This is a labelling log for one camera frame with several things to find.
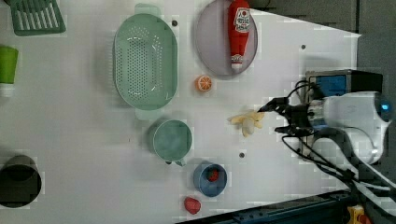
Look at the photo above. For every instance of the green plastic cup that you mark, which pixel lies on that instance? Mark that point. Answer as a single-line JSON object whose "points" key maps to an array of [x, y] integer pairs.
{"points": [[8, 65]]}

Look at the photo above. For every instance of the orange half slice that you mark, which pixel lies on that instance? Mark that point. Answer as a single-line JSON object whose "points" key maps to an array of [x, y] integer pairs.
{"points": [[203, 83]]}

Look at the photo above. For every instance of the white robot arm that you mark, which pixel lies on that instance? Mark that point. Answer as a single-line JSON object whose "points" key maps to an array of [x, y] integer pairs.
{"points": [[344, 136]]}

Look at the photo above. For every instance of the red ketchup bottle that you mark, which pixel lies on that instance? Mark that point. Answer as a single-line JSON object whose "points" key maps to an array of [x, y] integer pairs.
{"points": [[238, 31]]}

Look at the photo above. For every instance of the green dish rack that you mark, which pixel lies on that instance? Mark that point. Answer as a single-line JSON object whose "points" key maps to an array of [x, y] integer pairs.
{"points": [[36, 17]]}

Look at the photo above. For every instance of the black cylinder cup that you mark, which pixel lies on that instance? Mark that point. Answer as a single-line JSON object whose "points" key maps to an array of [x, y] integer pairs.
{"points": [[20, 182]]}

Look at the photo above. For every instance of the blue bowl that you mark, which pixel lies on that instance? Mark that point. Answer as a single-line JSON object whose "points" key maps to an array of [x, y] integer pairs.
{"points": [[209, 189]]}

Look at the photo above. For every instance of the red strawberry in bowl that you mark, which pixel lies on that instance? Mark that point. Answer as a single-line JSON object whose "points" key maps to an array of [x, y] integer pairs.
{"points": [[213, 175]]}

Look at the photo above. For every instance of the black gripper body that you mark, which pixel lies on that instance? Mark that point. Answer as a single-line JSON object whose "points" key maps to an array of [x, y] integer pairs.
{"points": [[297, 117]]}

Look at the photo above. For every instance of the teal measuring cup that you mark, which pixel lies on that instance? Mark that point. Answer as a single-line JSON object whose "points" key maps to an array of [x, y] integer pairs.
{"points": [[170, 140]]}

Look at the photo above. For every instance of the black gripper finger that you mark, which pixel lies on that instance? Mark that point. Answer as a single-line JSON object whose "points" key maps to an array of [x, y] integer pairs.
{"points": [[277, 104], [288, 130]]}

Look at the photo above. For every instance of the peeled toy banana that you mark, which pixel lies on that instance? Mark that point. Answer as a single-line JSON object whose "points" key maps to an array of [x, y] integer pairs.
{"points": [[248, 122]]}

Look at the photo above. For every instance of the red strawberry on table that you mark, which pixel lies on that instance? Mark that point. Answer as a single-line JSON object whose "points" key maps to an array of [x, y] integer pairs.
{"points": [[192, 205]]}

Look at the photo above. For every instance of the green perforated colander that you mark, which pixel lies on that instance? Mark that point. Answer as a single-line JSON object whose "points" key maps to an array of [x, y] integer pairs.
{"points": [[145, 62]]}

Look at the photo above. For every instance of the black toaster oven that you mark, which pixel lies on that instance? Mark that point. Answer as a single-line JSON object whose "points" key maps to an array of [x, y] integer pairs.
{"points": [[339, 82]]}

